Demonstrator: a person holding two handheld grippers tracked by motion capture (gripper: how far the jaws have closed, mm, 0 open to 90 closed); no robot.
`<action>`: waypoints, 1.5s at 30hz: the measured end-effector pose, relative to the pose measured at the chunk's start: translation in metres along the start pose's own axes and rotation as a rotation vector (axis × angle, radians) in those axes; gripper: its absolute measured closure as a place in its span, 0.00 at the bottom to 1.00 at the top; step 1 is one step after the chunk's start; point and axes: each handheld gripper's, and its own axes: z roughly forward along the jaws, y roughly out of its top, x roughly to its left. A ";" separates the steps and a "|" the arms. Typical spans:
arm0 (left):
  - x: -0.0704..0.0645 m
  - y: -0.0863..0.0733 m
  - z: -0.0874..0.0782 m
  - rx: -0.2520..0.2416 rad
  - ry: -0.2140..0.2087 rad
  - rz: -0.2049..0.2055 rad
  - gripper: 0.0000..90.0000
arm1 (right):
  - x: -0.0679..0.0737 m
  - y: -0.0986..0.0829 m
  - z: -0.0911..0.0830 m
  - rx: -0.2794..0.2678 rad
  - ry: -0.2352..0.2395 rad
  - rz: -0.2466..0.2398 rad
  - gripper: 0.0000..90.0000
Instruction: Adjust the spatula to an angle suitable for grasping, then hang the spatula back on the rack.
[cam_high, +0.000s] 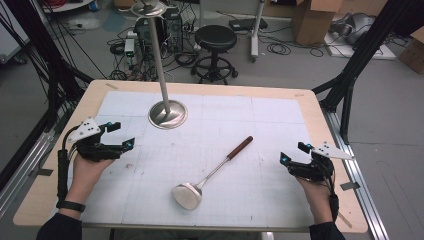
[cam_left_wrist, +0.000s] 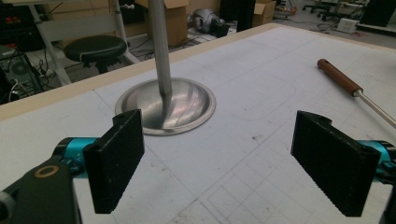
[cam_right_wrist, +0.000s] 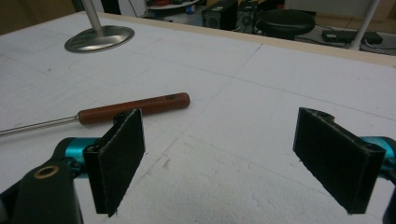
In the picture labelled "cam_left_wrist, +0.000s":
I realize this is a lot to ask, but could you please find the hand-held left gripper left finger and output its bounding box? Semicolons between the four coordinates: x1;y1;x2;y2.
52;108;146;215

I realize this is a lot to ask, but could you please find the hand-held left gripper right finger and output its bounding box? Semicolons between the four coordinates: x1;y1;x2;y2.
290;110;396;217

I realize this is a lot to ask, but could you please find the metal stand with round base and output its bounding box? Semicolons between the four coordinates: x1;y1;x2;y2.
114;0;217;136

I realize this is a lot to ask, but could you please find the black round stool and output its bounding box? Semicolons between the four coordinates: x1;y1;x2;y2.
63;35;128;75

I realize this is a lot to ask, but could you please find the black computer tower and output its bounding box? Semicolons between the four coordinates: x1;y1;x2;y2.
0;52;41;104

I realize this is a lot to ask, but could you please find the white electronic box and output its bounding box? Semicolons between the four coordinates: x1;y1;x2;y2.
336;18;361;35

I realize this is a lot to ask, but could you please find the large cardboard box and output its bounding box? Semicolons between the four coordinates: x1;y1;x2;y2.
134;0;191;48

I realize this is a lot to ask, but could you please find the office chair base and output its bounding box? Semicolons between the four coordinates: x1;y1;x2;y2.
302;0;362;22

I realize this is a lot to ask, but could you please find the small cardboard box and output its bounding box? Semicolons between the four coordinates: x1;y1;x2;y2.
251;0;277;28

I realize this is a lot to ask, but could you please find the grey helmet-like device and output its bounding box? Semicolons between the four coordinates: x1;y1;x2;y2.
191;8;231;39

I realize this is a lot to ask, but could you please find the black cabinet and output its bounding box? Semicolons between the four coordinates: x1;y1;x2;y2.
219;0;257;33

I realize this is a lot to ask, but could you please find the wooden-handled metal tool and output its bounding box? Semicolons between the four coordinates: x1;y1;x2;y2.
317;58;396;130

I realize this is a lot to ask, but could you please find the white metal table frame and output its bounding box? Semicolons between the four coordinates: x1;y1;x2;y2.
1;0;141;87

